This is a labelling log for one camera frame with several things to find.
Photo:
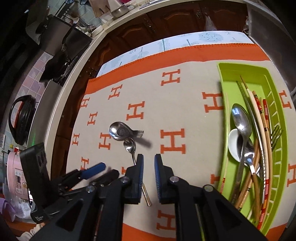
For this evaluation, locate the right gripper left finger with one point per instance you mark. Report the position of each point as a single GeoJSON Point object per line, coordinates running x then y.
{"type": "Point", "coordinates": [135, 174]}

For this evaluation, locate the pink rice cooker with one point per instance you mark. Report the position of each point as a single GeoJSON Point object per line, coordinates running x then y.
{"type": "Point", "coordinates": [16, 179]}

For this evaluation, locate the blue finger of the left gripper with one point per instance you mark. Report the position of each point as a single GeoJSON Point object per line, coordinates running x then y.
{"type": "Point", "coordinates": [94, 170]}

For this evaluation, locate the small steel pot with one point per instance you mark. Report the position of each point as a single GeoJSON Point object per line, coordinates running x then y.
{"type": "Point", "coordinates": [120, 11]}

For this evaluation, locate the brown wooden chopstick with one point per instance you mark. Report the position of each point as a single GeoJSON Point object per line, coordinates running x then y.
{"type": "Point", "coordinates": [248, 182]}

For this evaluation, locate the steel fork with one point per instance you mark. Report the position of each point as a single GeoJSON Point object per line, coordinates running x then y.
{"type": "Point", "coordinates": [275, 136]}

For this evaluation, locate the wooden handled steel spoon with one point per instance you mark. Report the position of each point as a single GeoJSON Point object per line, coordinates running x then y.
{"type": "Point", "coordinates": [249, 155]}

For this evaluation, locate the white ceramic spoon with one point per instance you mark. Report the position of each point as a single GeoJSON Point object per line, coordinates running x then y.
{"type": "Point", "coordinates": [235, 142]}

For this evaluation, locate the wooden cutting board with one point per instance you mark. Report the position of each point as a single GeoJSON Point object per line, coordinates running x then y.
{"type": "Point", "coordinates": [99, 7]}

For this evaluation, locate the black handled kettle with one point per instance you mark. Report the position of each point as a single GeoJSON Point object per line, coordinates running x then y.
{"type": "Point", "coordinates": [24, 117]}

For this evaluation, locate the steel side cabinet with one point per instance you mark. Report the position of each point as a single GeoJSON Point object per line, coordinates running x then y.
{"type": "Point", "coordinates": [266, 30]}

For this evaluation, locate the orange beige H blanket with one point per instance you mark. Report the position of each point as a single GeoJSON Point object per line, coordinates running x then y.
{"type": "Point", "coordinates": [177, 98]}

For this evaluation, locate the black range hood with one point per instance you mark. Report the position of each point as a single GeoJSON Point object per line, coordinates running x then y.
{"type": "Point", "coordinates": [59, 33]}

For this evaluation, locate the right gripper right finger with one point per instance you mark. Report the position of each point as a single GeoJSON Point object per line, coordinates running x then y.
{"type": "Point", "coordinates": [164, 187]}

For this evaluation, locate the small steel teaspoon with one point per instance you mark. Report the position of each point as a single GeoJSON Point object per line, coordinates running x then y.
{"type": "Point", "coordinates": [130, 146]}

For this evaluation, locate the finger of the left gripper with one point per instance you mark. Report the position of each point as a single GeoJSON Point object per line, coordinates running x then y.
{"type": "Point", "coordinates": [106, 178]}

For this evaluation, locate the wide steel soup spoon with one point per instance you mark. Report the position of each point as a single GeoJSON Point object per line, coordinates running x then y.
{"type": "Point", "coordinates": [121, 131]}

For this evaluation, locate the large steel tablespoon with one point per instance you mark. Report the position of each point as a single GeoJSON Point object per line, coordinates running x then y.
{"type": "Point", "coordinates": [243, 125]}

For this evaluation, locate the thin pale chopstick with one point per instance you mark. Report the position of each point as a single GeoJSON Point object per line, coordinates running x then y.
{"type": "Point", "coordinates": [226, 135]}

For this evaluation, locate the red patterned chopstick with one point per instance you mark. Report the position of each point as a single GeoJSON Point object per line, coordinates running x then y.
{"type": "Point", "coordinates": [267, 153]}

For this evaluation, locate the pale bamboo chopstick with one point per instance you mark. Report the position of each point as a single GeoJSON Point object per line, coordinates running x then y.
{"type": "Point", "coordinates": [256, 124]}

